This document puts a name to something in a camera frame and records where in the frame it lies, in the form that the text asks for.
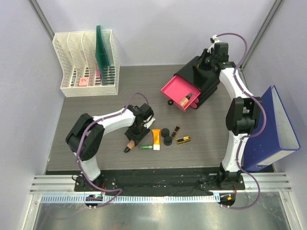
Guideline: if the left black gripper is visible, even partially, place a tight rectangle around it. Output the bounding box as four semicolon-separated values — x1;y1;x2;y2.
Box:
125;123;150;146

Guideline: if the beige foundation tube black cap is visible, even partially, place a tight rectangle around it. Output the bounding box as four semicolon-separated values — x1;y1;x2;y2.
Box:
124;140;135;153

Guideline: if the orange white cream tube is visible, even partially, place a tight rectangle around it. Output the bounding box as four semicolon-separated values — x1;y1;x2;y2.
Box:
152;129;160;151

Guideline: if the black round jar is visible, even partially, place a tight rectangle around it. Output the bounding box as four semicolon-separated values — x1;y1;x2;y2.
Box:
161;128;170;138
164;136;173;146

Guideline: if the black pink drawer organizer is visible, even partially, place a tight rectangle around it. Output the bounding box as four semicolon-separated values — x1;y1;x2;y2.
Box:
174;56;220;107

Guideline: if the pink drawer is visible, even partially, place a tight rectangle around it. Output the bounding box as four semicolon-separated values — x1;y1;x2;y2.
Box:
190;97;199;109
160;75;201;111

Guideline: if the round foundation bottle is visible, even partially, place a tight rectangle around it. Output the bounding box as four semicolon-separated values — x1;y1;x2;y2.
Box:
179;93;193;107

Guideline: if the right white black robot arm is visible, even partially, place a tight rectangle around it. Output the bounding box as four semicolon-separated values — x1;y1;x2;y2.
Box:
197;38;262;189

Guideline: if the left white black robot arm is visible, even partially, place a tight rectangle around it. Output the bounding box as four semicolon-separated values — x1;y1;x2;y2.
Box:
65;103;155;191

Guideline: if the green lip balm tube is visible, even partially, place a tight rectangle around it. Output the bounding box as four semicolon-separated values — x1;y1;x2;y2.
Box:
140;145;153;150

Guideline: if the black gold upright lipstick case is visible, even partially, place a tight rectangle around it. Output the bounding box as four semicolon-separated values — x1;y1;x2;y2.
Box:
170;126;180;139

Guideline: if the gold lipstick lying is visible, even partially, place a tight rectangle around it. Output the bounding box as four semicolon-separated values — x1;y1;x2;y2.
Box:
176;136;191;144

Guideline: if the pink item in organizer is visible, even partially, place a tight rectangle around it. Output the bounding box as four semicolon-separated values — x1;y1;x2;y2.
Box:
95;63;101;77

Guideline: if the pink eraser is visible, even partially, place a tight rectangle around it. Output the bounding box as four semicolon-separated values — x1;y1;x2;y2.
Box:
78;77;89;87

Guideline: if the green board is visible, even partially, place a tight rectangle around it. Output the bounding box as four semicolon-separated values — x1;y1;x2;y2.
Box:
95;25;110;84

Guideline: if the white mesh file organizer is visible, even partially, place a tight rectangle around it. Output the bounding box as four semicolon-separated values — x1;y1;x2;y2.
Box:
52;30;120;97

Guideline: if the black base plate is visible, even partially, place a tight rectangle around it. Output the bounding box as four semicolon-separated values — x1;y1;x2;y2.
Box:
74;167;245;196

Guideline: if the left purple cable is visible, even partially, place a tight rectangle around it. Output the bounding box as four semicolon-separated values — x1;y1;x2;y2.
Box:
45;92;151;220

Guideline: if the purple cable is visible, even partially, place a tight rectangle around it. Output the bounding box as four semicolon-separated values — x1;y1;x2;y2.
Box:
45;92;151;220
214;32;267;210

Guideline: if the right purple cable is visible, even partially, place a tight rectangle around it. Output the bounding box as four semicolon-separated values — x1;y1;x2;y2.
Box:
214;32;267;210

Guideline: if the blue ring binder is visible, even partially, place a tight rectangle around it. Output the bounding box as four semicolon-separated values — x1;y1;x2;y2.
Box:
243;86;300;172

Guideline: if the aluminium rail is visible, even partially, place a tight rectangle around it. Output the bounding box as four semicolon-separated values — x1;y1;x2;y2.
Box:
30;172;292;204

